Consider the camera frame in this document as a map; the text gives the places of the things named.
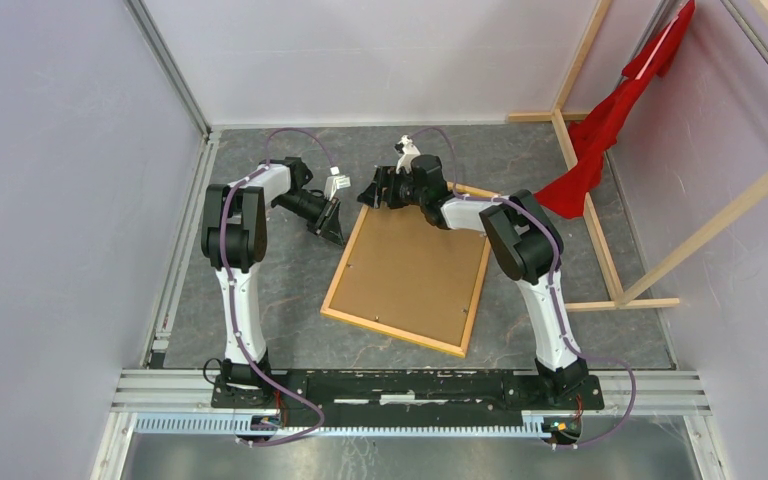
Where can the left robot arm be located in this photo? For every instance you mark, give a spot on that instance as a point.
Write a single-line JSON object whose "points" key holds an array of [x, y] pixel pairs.
{"points": [[234, 239]]}

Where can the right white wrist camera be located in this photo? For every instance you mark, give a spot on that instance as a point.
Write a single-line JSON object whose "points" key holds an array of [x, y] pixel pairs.
{"points": [[407, 150]]}

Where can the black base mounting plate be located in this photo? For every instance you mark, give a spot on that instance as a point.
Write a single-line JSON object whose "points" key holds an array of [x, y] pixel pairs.
{"points": [[403, 398]]}

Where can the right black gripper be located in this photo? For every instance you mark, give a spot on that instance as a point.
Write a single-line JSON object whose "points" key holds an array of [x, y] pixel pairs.
{"points": [[385, 178]]}

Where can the aluminium rail frame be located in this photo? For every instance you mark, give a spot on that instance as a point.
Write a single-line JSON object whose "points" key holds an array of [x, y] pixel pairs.
{"points": [[656, 424]]}

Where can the red cloth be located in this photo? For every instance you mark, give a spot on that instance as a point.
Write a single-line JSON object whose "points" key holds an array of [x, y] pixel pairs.
{"points": [[599, 130]]}

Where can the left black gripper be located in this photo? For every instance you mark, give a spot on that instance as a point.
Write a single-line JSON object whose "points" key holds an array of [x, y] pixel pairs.
{"points": [[328, 224]]}

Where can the yellow wooden picture frame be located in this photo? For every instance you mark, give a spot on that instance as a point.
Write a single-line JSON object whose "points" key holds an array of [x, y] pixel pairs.
{"points": [[331, 285]]}

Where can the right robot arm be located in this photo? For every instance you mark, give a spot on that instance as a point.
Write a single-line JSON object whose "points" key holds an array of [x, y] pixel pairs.
{"points": [[524, 241]]}

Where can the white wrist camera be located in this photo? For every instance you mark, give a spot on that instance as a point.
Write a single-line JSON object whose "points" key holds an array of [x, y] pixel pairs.
{"points": [[407, 150], [335, 182]]}

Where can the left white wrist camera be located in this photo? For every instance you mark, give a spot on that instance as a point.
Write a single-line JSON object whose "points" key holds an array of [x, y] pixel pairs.
{"points": [[335, 182]]}

